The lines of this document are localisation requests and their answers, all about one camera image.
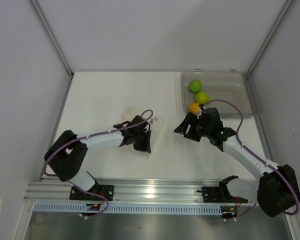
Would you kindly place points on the clear plastic food container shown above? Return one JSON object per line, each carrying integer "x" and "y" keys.
{"x": 235, "y": 87}

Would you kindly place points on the orange fruit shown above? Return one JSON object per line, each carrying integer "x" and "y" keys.
{"x": 194, "y": 108}

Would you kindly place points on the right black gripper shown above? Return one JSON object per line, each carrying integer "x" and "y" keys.
{"x": 190, "y": 119}

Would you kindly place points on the round green lime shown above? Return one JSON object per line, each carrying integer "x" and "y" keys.
{"x": 195, "y": 86}

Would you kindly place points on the slotted white cable duct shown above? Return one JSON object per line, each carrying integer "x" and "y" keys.
{"x": 124, "y": 208}

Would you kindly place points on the right aluminium frame post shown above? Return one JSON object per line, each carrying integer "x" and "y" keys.
{"x": 270, "y": 36}

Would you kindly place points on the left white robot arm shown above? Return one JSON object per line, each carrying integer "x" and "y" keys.
{"x": 66, "y": 156}

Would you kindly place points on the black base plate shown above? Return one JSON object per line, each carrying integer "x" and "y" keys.
{"x": 96, "y": 193}
{"x": 217, "y": 194}

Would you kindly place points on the green pear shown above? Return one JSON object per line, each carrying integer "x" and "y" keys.
{"x": 202, "y": 97}

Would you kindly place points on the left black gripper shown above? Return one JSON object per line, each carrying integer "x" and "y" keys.
{"x": 146, "y": 146}

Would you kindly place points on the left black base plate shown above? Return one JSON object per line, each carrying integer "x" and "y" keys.
{"x": 96, "y": 193}

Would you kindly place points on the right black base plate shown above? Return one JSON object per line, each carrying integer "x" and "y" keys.
{"x": 217, "y": 194}

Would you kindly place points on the aluminium mounting rail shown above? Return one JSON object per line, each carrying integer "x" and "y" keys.
{"x": 126, "y": 191}

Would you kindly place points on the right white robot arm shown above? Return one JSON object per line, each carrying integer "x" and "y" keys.
{"x": 276, "y": 189}

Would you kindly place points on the clear zip top bag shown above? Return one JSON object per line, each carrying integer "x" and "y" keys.
{"x": 157, "y": 124}

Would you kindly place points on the aluminium frame post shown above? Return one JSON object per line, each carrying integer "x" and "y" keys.
{"x": 270, "y": 36}
{"x": 39, "y": 13}

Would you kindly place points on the left aluminium frame post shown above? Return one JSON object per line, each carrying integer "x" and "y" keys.
{"x": 39, "y": 13}

